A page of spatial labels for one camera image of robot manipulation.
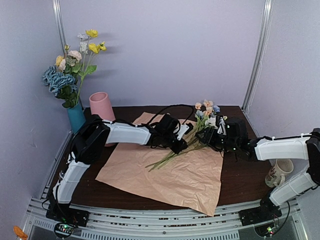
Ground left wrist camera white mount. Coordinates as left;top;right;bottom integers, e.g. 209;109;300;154
173;122;194;141

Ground flower bunch pink blue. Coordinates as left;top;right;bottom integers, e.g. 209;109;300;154
145;99;220;172

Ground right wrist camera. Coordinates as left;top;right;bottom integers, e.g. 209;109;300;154
215;114;228;136

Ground orange object at corner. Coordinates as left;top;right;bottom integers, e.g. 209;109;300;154
13;225;28;240

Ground left aluminium frame post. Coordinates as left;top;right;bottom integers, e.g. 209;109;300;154
52;0;67;55

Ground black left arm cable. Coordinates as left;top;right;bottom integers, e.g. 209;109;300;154
147;103;196;126

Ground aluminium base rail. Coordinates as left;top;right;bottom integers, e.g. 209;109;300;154
21;198;310;240

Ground pink tissue paper sheet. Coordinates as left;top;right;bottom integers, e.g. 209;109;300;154
95;111;224;218

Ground right aluminium frame post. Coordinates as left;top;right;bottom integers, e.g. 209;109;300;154
241;0;274;113

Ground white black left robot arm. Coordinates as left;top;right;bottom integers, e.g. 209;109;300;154
47;114;193;222

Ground floral ceramic mug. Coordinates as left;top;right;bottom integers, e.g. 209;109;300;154
264;158;294;188

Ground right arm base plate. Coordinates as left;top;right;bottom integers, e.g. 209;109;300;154
239;206;282;226

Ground artificial flowers in teal vase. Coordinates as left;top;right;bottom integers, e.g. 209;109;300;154
42;29;107;109

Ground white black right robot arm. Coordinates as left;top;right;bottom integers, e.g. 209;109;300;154
195;117;320;221

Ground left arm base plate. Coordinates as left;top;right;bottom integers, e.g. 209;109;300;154
45;208;90;227

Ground pink tall vase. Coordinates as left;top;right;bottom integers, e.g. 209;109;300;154
89;91;117;147

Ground teal frosted vase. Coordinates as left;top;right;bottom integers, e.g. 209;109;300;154
67;103;86;134

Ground aluminium frame post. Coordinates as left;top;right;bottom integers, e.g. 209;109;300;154
52;0;67;55
241;0;274;113

